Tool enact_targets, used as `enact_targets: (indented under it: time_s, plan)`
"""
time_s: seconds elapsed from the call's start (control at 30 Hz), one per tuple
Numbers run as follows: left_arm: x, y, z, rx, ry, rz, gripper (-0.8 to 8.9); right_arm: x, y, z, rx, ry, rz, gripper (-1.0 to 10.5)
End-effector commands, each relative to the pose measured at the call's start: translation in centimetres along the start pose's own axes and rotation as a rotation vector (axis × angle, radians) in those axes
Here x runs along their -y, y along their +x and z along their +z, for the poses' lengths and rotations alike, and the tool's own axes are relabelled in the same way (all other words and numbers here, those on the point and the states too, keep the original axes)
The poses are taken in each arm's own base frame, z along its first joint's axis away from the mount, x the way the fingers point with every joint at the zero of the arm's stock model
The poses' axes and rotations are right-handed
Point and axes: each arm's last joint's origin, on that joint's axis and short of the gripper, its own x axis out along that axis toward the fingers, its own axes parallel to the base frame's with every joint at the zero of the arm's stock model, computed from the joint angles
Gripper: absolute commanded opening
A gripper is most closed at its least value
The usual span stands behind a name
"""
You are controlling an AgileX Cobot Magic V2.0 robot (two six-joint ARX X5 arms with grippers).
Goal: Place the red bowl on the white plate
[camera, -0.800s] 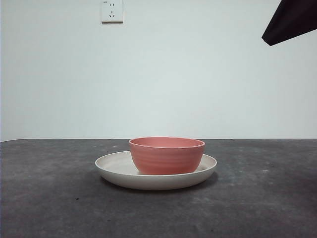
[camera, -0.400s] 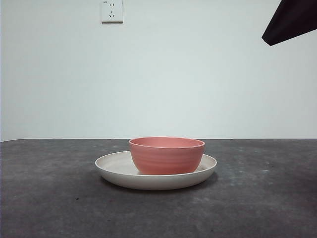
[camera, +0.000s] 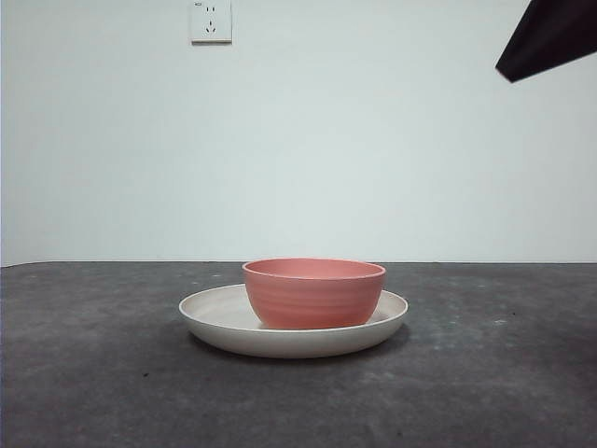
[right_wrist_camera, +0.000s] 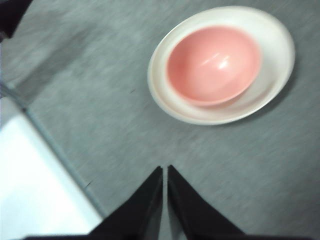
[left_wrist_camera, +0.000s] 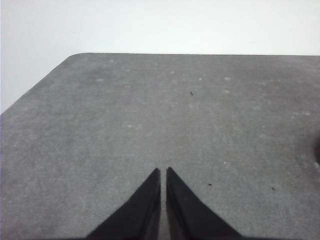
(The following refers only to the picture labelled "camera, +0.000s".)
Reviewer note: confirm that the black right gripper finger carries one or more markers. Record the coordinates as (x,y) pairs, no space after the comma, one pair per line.
(550,42)

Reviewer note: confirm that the red ribbed bowl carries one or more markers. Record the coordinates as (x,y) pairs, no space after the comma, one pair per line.
(312,298)

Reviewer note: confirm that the white shallow plate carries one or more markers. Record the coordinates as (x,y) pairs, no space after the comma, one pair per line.
(289,343)

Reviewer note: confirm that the white wall socket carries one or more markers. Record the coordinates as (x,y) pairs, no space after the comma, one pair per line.
(211,35)

